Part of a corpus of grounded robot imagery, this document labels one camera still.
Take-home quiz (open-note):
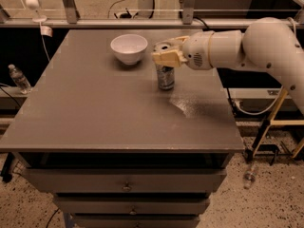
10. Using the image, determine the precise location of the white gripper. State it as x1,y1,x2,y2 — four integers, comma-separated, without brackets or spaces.
151,31,214,70

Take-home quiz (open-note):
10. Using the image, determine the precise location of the red bull can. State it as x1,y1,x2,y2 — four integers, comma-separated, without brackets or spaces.
154,41,176,91

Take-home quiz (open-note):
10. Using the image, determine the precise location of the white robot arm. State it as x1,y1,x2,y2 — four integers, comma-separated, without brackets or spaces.
152,17,304,113

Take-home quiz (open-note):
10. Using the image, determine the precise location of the white bowl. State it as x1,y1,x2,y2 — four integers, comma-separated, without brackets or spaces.
110,34,148,66

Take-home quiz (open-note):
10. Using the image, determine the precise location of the grey drawer cabinet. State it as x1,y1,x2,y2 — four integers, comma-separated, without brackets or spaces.
0,30,243,228

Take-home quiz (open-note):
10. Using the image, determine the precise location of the plastic bottle on floor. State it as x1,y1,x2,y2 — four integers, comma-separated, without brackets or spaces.
243,163,257,189

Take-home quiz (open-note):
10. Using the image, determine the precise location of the top drawer knob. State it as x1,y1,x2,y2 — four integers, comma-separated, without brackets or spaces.
122,181,132,192

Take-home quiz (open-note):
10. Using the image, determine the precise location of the drawer knob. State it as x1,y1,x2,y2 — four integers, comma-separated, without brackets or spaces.
122,181,132,192
129,208,138,216

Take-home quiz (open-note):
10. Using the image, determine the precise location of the white webcam on stand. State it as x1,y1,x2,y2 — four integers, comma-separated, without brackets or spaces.
26,0,47,23

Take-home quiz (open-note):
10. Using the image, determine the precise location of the plastic water bottle on ledge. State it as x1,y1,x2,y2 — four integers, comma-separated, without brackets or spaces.
9,65,31,94

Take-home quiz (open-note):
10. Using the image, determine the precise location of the white cable at right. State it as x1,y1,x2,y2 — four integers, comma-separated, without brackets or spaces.
234,85,284,116

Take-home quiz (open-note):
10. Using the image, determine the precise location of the yellow black stand frame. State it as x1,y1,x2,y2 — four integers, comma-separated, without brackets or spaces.
244,88,304,165

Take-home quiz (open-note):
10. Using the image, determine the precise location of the white tag on cable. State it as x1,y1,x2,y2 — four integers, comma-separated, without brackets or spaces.
40,26,53,37

